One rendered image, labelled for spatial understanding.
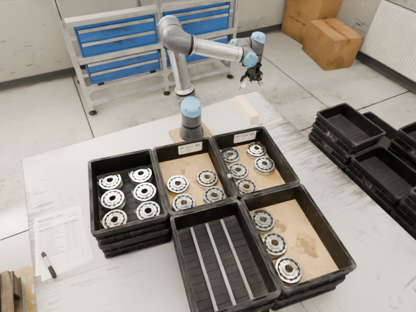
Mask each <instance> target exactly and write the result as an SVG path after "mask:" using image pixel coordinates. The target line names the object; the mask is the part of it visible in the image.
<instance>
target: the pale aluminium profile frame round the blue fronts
mask: <svg viewBox="0 0 416 312"><path fill-rule="evenodd" d="M51 2H52V4H53V7H54V11H55V13H56V16H57V19H58V22H59V25H60V27H61V31H62V33H63V37H64V39H65V42H66V45H67V48H68V51H69V54H70V57H71V59H72V63H73V65H74V69H75V71H76V74H77V77H78V81H77V83H79V84H80V86H81V87H82V91H83V93H84V96H85V99H86V101H87V104H88V106H89V110H90V111H89V115H91V116H93V115H95V114H97V112H96V111H95V110H94V109H93V106H94V105H98V104H101V103H106V102H110V101H113V100H118V99H120V98H125V97H130V96H133V95H137V94H140V93H145V92H150V91H152V90H157V89H161V88H164V89H165V92H164V93H163V94H164V95H170V92H169V88H168V87H169V86H172V85H176V83H175V80H171V81H170V80H168V75H169V74H170V73H171V72H172V68H171V67H168V68H167V62H166V59H167V57H166V55H167V52H166V51H165V49H164V48H163V44H162V40H161V37H160V33H159V32H158V35H159V40H158V43H154V44H151V45H145V46H138V47H135V48H129V49H125V50H119V51H114V52H110V53H105V54H99V55H95V56H89V57H86V58H83V57H82V55H80V56H76V54H75V51H74V48H73V45H72V41H76V40H77V38H76V37H70V36H69V32H68V30H67V27H66V23H65V21H64V17H63V14H62V12H61V8H60V6H59V2H58V0H51ZM155 5H156V8H157V10H158V13H157V22H156V26H158V23H159V22H160V20H161V19H162V7H161V0H155ZM159 8H160V13H159ZM238 8H239V0H235V1H234V5H233V9H230V12H233V20H232V28H228V29H225V30H219V31H215V32H209V33H203V34H200V35H194V37H195V38H200V39H207V38H213V37H218V36H222V35H228V34H232V35H231V40H232V39H236V28H237V21H238ZM62 23H63V24H64V27H65V29H64V27H63V24H62ZM159 48H160V53H159V56H160V57H161V58H160V61H162V62H160V67H161V69H160V70H154V71H150V72H147V73H143V74H139V75H135V76H131V77H125V78H122V79H117V80H113V81H109V82H101V83H98V84H96V85H91V86H88V87H86V84H85V81H84V77H88V74H86V73H87V70H86V68H85V69H81V68H80V66H79V65H82V64H88V63H94V62H97V61H103V60H106V59H111V58H117V57H120V56H126V55H130V54H135V53H141V52H145V51H150V50H156V49H159ZM216 61H220V62H221V63H222V64H224V65H225V66H226V67H223V68H220V69H216V70H213V71H208V72H203V73H200V74H196V75H193V76H190V77H189V78H190V81H191V80H196V79H200V78H203V77H208V76H212V75H215V74H220V73H223V72H227V71H228V73H229V75H228V76H227V78H229V79H232V78H233V75H231V74H233V62H234V61H229V63H228V62H227V61H226V60H224V59H217V58H207V59H203V60H200V61H195V62H191V63H187V67H188V68H191V67H196V66H200V65H203V64H208V63H213V62H216ZM154 76H158V78H159V79H160V81H161V83H160V84H155V85H151V86H148V87H143V88H140V89H135V90H131V91H128V92H123V93H119V94H116V95H111V96H108V97H103V98H99V99H96V100H95V99H92V98H90V97H89V95H90V93H91V92H92V91H94V90H100V89H104V88H107V87H112V86H116V85H120V84H125V83H128V82H133V81H136V80H141V79H146V78H149V77H154Z"/></svg>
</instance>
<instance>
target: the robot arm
mask: <svg viewBox="0 0 416 312"><path fill-rule="evenodd" d="M158 31H159V33H160V37H161V40H162V44H163V48H164V49H165V50H167V51H168V56H169V59H170V64H171V68H172V71H173V75H174V78H175V83H176V87H175V93H176V99H177V101H178V104H179V108H180V112H181V127H180V130H179V134H180V138H182V140H184V141H190V140H193V139H199V138H202V137H203V136H204V130H203V127H202V124H201V111H202V105H201V102H200V101H199V99H197V98H196V93H195V89H194V86H193V84H191V82H190V78H189V72H188V67H187V64H186V58H185V55H188V56H191V55H192V54H197V55H201V56H207V57H211V58H217V59H224V60H227V61H234V62H238V63H242V66H244V67H248V68H247V70H246V71H245V73H244V74H243V75H242V77H241V79H240V84H239V88H238V90H240V89H241V88H242V87H243V88H245V87H246V82H247V80H248V78H249V81H250V82H251V83H252V81H257V82H258V84H259V85H260V86H261V84H263V82H262V77H261V75H262V74H263V73H262V72H261V71H260V67H261V66H262V64H261V60H262V54H263V50H264V44H265V37H266V36H265V34H263V33H262V32H254V33H253V34H252V36H251V37H249V38H237V39H232V40H230V44H229V45H228V44H224V43H219V42H215V41H209V40H204V39H200V38H195V37H194V35H192V34H188V33H186V32H185V31H184V30H183V28H182V26H181V22H180V21H179V20H178V19H177V18H176V17H175V16H172V15H167V16H165V17H163V18H162V19H161V20H160V22H159V23H158ZM247 76H248V78H246V77H247Z"/></svg>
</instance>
